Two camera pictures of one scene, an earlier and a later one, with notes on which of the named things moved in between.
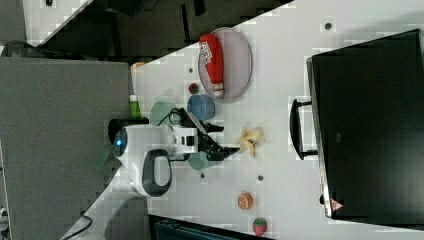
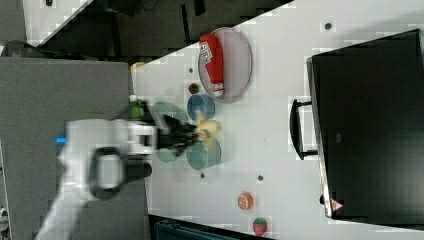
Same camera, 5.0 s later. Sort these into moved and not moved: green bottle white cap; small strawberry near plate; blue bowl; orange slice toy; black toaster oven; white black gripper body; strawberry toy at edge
Moved: white black gripper body
Not moved: green bottle white cap; black toaster oven; orange slice toy; blue bowl; small strawberry near plate; strawberry toy at edge
